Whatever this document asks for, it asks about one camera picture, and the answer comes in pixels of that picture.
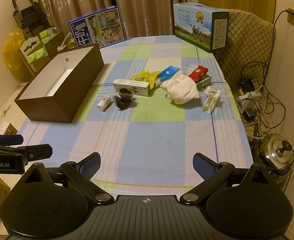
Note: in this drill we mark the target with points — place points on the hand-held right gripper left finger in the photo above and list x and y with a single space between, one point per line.
90 166

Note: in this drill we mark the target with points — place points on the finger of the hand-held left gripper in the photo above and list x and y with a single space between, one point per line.
9 139
39 151

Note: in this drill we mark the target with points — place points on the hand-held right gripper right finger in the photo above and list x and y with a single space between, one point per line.
203 166

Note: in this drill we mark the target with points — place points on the brown box with white inside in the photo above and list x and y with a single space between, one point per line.
49 107

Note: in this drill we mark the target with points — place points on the small white bottle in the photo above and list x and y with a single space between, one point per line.
104 103

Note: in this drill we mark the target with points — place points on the white plastic holder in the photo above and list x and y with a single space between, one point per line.
210 100

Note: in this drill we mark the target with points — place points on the dark brown scrunchie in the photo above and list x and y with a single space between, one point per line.
122 101

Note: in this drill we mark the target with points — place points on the white cloth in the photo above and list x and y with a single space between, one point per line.
182 90

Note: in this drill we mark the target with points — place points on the green tissue packet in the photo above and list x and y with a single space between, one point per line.
204 83

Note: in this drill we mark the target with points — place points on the white green toothpaste box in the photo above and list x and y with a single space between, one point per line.
132 86

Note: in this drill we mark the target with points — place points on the red snack packet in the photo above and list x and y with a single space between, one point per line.
198 73

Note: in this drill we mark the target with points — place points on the blue cream tube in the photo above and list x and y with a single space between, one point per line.
168 72

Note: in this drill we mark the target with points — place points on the yellow snack packet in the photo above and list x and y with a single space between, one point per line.
143 76

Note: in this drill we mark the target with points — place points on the black power adapter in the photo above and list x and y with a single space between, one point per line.
249 113

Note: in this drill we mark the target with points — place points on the stainless steel pot with lid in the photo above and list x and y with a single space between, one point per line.
276 150

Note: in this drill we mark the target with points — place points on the white power strip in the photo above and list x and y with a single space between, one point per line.
246 96

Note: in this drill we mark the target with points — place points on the yellow plastic bag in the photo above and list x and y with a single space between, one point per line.
11 52

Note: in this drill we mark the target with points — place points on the green tissue packs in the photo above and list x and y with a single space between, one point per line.
38 53

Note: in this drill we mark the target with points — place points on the clear plastic box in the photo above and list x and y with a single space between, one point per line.
190 67

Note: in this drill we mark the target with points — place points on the white plastic utensil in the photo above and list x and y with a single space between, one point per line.
63 43

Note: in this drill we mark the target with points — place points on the quilted beige chair cover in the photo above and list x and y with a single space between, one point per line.
246 42

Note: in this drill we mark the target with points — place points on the blue milk carton box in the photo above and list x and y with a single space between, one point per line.
99 27

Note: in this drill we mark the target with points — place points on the green milk carton box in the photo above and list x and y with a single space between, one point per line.
194 22

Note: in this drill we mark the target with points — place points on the beige patterned curtain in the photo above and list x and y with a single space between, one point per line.
142 5

